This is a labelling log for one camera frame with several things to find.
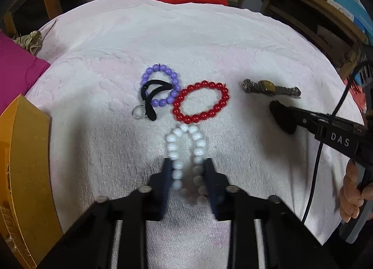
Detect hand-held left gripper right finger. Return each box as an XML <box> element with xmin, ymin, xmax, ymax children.
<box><xmin>204</xmin><ymin>157</ymin><xmax>338</xmax><ymax>269</ymax></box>

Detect beige crumpled cloth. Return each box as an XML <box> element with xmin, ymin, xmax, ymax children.
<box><xmin>13</xmin><ymin>30</ymin><xmax>43</xmax><ymax>54</ymax></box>

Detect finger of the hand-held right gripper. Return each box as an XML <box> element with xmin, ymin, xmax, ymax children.
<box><xmin>269</xmin><ymin>100</ymin><xmax>321</xmax><ymax>136</ymax></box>

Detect silver metal ring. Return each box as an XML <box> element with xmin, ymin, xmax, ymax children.
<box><xmin>132</xmin><ymin>105</ymin><xmax>146</xmax><ymax>120</ymax></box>

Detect metal wristwatch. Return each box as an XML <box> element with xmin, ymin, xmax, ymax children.
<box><xmin>242</xmin><ymin>79</ymin><xmax>301</xmax><ymax>98</ymax></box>

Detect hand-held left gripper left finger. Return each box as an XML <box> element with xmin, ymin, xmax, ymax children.
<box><xmin>38</xmin><ymin>157</ymin><xmax>172</xmax><ymax>269</ymax></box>

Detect black hair tie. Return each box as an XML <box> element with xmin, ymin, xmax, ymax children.
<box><xmin>141</xmin><ymin>80</ymin><xmax>172</xmax><ymax>121</ymax></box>

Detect red bead bracelet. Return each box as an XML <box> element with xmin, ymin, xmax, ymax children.
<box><xmin>172</xmin><ymin>80</ymin><xmax>230</xmax><ymax>125</ymax></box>

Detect black cable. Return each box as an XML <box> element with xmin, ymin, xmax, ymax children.
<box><xmin>301</xmin><ymin>60</ymin><xmax>373</xmax><ymax>224</ymax></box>

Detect wooden shelf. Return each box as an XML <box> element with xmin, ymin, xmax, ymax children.
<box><xmin>251</xmin><ymin>0</ymin><xmax>369</xmax><ymax>80</ymax></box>

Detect purple bead bracelet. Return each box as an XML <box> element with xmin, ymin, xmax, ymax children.
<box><xmin>141</xmin><ymin>64</ymin><xmax>182</xmax><ymax>108</ymax></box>

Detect orange box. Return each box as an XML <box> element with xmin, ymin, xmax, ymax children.
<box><xmin>0</xmin><ymin>94</ymin><xmax>64</xmax><ymax>269</ymax></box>

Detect person's right hand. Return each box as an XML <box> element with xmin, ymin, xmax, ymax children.
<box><xmin>339</xmin><ymin>160</ymin><xmax>373</xmax><ymax>223</ymax></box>

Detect pink cushion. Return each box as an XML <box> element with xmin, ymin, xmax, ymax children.
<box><xmin>0</xmin><ymin>30</ymin><xmax>51</xmax><ymax>104</ymax></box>

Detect blue cardboard box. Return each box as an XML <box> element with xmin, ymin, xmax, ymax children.
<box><xmin>328</xmin><ymin>0</ymin><xmax>373</xmax><ymax>45</ymax></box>

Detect white bead bracelet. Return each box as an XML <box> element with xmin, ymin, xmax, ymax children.
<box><xmin>166</xmin><ymin>123</ymin><xmax>209</xmax><ymax>208</ymax></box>

